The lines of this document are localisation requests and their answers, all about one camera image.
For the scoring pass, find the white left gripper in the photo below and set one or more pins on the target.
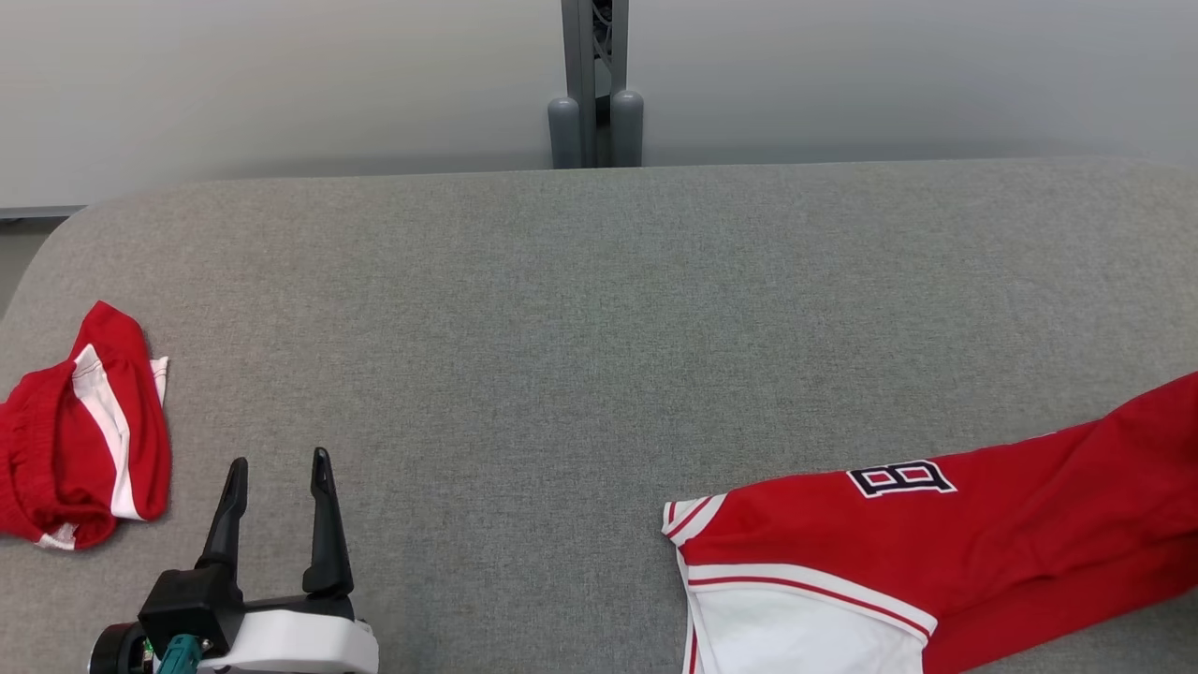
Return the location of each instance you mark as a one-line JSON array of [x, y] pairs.
[[299, 646]]

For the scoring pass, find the red and white jersey shirt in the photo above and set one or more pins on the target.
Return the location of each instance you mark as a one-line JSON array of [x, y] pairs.
[[1029, 524]]

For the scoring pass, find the grey cylinder post foot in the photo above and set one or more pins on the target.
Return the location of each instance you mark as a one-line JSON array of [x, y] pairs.
[[627, 131], [565, 136]]

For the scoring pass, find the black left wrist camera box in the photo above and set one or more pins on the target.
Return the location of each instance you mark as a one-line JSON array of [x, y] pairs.
[[187, 604]]

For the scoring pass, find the red shorts with white stripes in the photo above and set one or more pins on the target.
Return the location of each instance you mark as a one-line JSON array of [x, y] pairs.
[[47, 449]]

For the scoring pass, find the grey metal truss post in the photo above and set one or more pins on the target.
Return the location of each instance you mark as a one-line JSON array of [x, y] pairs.
[[578, 56]]

